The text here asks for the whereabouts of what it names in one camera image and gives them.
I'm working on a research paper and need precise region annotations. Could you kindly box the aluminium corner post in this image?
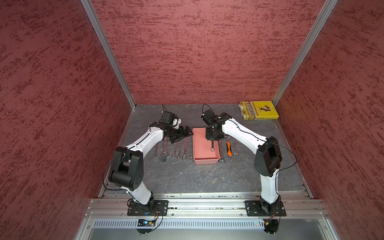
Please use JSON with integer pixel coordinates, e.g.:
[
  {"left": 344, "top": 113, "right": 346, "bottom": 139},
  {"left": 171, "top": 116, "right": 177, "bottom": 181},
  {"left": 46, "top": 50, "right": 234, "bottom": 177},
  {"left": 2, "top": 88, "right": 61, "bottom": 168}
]
[
  {"left": 272, "top": 0, "right": 338, "bottom": 106},
  {"left": 81, "top": 0, "right": 137, "bottom": 111}
]

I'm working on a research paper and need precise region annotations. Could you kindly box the controller board with wires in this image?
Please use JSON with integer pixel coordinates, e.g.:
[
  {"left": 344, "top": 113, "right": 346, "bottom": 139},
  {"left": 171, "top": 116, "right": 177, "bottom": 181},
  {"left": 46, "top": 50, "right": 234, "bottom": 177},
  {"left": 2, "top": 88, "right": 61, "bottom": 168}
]
[
  {"left": 136, "top": 208, "right": 164, "bottom": 235},
  {"left": 264, "top": 215, "right": 281, "bottom": 235}
]

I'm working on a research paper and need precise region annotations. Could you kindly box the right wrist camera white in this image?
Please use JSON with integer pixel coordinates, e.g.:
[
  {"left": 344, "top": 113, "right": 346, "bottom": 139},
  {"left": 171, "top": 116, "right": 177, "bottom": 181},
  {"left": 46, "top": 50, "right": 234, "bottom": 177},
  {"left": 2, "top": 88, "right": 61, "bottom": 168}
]
[{"left": 201, "top": 110, "right": 233, "bottom": 129}]

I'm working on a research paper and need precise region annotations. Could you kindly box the yellow cardboard box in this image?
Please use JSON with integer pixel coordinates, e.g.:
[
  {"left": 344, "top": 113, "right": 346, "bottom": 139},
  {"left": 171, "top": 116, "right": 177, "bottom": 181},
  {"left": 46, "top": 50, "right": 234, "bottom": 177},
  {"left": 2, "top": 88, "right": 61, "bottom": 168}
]
[{"left": 239, "top": 101, "right": 279, "bottom": 121}]

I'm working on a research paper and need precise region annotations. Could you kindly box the pink plastic storage box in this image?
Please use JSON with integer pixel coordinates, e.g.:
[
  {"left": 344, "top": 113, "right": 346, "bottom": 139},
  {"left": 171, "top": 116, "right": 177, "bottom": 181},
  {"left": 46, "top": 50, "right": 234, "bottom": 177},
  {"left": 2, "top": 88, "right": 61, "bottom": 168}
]
[{"left": 193, "top": 128, "right": 220, "bottom": 165}]

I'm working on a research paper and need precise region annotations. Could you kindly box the left aluminium corner post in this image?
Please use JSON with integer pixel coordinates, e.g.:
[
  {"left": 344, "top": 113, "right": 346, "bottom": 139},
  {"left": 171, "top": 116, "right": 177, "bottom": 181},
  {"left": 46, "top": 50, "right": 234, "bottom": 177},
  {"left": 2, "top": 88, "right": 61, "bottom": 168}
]
[{"left": 81, "top": 0, "right": 137, "bottom": 111}]

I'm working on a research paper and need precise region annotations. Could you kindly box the aluminium front rail frame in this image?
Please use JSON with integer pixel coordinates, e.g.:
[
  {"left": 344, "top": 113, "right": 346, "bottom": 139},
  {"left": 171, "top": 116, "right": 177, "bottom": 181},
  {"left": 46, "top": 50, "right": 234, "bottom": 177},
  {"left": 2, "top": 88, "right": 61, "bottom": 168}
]
[{"left": 76, "top": 191, "right": 339, "bottom": 240}]

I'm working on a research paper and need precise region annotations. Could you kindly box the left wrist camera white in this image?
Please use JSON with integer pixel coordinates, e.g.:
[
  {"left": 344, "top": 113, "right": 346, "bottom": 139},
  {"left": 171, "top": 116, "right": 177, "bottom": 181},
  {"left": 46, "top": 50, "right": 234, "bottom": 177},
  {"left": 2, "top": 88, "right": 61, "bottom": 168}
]
[{"left": 159, "top": 111, "right": 182, "bottom": 129}]

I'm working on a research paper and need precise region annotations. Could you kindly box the small end wrench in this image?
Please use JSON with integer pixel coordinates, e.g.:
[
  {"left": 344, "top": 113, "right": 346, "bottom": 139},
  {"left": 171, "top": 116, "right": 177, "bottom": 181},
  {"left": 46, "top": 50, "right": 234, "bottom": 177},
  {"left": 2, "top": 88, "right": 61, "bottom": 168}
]
[{"left": 177, "top": 141, "right": 184, "bottom": 159}]

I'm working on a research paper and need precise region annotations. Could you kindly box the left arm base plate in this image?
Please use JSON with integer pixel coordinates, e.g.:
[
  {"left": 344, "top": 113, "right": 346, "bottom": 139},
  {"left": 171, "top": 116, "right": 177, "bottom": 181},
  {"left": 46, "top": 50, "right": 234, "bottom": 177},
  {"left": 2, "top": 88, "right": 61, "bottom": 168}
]
[{"left": 127, "top": 200, "right": 169, "bottom": 217}]

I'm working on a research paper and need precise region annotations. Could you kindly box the long silver combination wrench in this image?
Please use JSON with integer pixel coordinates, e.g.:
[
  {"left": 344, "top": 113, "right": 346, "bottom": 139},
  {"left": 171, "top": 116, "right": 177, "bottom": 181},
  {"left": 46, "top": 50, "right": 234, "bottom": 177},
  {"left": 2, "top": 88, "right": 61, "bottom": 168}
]
[{"left": 218, "top": 140, "right": 225, "bottom": 164}]

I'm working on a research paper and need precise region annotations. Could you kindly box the small combination wrench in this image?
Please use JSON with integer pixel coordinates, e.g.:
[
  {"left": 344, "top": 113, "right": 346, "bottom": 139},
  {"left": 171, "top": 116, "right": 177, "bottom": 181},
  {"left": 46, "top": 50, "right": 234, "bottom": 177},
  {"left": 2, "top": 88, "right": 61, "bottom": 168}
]
[{"left": 154, "top": 143, "right": 159, "bottom": 158}]

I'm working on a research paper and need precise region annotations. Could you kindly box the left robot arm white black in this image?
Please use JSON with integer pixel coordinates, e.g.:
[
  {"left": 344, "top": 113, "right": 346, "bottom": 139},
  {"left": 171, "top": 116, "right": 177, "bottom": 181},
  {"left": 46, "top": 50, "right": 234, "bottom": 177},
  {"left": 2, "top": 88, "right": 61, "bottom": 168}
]
[{"left": 108, "top": 123, "right": 193, "bottom": 210}]

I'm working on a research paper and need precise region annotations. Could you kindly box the left controller board with wires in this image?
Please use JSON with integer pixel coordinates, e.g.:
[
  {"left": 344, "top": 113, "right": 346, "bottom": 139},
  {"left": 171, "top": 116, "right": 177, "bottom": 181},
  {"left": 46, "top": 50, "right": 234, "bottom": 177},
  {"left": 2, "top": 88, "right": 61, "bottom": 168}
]
[{"left": 136, "top": 208, "right": 164, "bottom": 235}]

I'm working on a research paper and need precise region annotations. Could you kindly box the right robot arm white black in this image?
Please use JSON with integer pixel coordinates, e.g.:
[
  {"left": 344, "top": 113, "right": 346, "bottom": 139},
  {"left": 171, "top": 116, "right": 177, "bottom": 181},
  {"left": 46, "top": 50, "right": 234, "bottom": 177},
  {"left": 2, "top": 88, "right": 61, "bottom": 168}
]
[{"left": 201, "top": 114, "right": 283, "bottom": 216}]

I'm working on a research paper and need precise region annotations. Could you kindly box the right controller board with wires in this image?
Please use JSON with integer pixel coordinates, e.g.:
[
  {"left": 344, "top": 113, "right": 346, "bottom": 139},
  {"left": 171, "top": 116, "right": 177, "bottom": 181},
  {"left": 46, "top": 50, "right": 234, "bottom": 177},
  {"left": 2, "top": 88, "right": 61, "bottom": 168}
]
[{"left": 264, "top": 215, "right": 281, "bottom": 235}]

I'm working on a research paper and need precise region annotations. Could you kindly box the silver combination wrench 13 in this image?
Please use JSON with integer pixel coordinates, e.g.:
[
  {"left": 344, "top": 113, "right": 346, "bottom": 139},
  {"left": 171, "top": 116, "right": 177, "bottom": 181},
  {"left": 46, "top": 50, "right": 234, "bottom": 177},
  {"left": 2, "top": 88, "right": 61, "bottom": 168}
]
[{"left": 172, "top": 142, "right": 180, "bottom": 158}]

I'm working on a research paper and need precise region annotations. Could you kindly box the right aluminium corner post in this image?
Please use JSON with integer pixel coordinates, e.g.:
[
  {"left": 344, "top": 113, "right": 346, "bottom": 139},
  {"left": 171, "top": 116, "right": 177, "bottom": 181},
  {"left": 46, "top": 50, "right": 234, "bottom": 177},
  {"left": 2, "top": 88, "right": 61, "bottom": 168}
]
[{"left": 272, "top": 0, "right": 338, "bottom": 106}]

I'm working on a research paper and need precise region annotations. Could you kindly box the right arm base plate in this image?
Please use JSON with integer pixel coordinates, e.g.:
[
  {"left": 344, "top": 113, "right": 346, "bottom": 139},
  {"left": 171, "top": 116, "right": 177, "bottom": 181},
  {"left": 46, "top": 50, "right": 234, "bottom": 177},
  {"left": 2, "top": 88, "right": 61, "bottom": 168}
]
[{"left": 244, "top": 200, "right": 287, "bottom": 217}]

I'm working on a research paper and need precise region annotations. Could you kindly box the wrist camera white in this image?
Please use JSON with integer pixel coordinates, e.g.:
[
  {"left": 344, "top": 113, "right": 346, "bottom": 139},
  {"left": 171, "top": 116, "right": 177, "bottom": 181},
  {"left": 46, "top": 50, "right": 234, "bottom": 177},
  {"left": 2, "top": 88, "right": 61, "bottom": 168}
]
[
  {"left": 159, "top": 111, "right": 182, "bottom": 129},
  {"left": 201, "top": 110, "right": 233, "bottom": 129}
]

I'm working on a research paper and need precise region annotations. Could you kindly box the orange handled adjustable wrench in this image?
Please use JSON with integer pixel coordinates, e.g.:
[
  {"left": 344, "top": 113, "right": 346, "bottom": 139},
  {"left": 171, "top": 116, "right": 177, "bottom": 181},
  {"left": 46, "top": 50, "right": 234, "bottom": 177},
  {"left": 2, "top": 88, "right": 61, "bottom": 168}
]
[{"left": 226, "top": 137, "right": 233, "bottom": 160}]

